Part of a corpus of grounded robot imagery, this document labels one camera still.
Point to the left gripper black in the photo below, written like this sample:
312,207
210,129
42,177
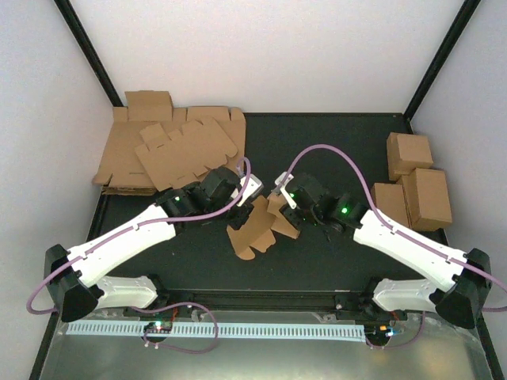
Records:
236,223

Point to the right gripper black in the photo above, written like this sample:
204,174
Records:
298,223

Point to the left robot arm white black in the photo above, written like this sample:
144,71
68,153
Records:
78,278

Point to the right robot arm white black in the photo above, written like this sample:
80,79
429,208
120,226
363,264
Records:
453,284

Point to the folded cardboard box small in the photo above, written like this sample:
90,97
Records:
390,199

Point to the stack of flat cardboard blanks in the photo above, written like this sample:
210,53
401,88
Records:
120,172

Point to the left controller board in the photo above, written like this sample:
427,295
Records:
159,327

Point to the controller board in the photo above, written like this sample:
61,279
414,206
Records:
159,327
382,331

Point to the right controller board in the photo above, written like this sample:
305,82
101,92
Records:
382,331

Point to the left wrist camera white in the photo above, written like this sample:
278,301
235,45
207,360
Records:
253,188

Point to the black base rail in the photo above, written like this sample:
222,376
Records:
348,305

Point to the white slotted cable duct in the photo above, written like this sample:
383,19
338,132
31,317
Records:
223,330

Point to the left black frame post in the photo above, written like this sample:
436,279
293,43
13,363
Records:
87,48

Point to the black frame post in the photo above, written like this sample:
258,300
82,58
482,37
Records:
455,31
87,48

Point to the right black frame post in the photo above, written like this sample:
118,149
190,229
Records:
455,31

